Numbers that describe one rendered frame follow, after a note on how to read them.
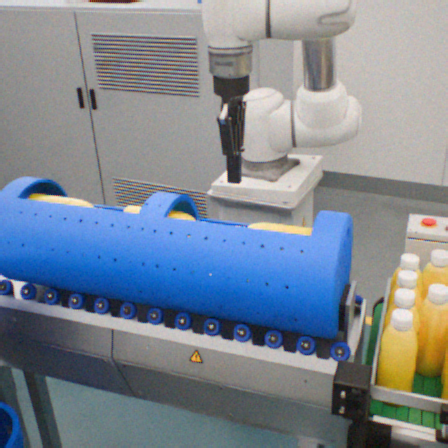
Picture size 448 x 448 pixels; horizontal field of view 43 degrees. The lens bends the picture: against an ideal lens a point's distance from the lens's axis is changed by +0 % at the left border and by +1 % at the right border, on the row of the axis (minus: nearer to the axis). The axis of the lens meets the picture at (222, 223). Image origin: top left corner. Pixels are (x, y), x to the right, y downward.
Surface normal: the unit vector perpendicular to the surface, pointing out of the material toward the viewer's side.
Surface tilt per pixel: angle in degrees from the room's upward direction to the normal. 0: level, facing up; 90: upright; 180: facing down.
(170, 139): 90
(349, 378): 0
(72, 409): 0
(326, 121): 99
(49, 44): 90
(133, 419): 0
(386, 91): 90
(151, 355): 70
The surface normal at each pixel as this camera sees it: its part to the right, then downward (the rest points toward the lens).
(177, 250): -0.31, -0.12
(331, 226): -0.11, -0.78
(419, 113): -0.44, 0.44
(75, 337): -0.33, 0.13
